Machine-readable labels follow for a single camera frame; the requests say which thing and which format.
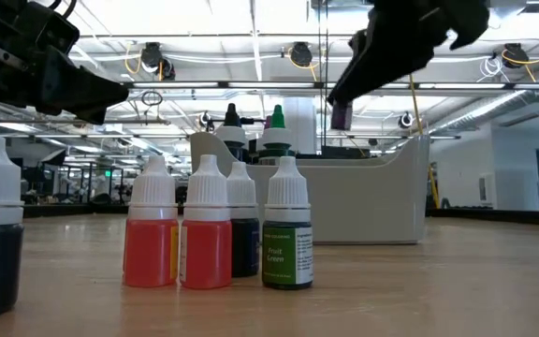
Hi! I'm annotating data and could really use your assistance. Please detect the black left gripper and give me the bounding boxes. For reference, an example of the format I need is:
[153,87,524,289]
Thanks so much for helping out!
[0,0,130,125]

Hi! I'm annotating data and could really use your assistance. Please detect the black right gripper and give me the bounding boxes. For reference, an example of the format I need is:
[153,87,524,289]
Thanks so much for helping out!
[328,0,491,108]

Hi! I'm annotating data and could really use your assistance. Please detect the pale grey plastic bin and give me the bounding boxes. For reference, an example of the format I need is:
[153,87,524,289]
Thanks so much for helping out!
[189,131,432,246]

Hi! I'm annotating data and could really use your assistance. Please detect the large bottle with green tip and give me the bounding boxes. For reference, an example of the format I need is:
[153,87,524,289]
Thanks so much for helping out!
[255,104,297,166]

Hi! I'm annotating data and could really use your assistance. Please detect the distant black workstation frame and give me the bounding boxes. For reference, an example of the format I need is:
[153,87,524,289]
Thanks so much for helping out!
[23,158,128,206]

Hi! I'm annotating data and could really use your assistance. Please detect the large bottle with black tip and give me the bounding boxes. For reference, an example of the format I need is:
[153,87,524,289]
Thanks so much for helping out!
[214,102,248,163]

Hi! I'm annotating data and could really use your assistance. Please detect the small Fruit Green dropper bottle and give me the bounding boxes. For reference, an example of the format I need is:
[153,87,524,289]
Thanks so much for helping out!
[261,155,314,290]

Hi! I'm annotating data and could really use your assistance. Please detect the silver ventilation duct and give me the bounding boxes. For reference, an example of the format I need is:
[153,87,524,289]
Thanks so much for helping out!
[441,88,539,132]

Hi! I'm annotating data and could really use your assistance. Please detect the small Taro Purple dropper bottle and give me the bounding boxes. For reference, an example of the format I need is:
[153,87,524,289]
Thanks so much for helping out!
[330,100,354,131]

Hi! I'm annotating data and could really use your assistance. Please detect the small blue dropper bottle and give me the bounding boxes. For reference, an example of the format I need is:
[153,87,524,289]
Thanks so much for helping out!
[226,161,261,278]

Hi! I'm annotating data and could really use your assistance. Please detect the black aluminium rig frame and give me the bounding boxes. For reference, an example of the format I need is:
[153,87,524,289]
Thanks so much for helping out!
[23,203,539,227]

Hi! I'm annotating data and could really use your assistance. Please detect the long ceiling light bar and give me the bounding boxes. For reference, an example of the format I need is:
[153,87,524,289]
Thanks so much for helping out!
[128,80,539,91]

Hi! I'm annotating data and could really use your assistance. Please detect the small orange dropper bottle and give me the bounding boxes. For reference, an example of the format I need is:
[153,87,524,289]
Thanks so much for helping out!
[123,154,180,288]
[178,154,233,290]

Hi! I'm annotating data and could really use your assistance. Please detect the yellow hanging cable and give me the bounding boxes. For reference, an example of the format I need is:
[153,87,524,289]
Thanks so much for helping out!
[407,72,441,211]

